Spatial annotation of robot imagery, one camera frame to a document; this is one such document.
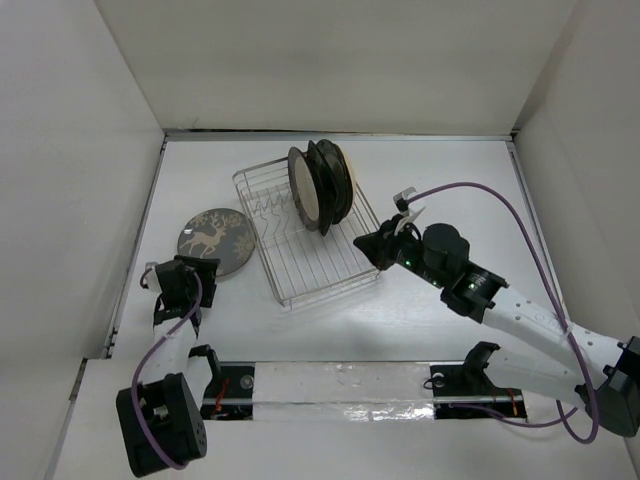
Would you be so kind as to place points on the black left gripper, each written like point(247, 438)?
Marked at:
point(207, 273)

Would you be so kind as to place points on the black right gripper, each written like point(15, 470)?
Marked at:
point(379, 245)

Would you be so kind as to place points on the grey plate tree pattern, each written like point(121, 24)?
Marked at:
point(221, 234)

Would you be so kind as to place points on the cream plate black striped rim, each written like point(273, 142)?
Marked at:
point(342, 178)

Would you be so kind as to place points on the beige plate leaf pattern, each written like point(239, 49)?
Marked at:
point(351, 172)

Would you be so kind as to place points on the cream plate brown metallic rim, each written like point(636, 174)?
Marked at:
point(304, 187)

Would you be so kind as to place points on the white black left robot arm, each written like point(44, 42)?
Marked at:
point(160, 412)

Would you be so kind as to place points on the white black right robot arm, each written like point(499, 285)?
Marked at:
point(592, 372)

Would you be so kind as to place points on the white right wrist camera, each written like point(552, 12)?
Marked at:
point(408, 216)

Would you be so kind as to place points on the steel wire dish rack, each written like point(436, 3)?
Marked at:
point(302, 266)

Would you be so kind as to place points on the silver front table rail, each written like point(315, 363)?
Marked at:
point(354, 391)

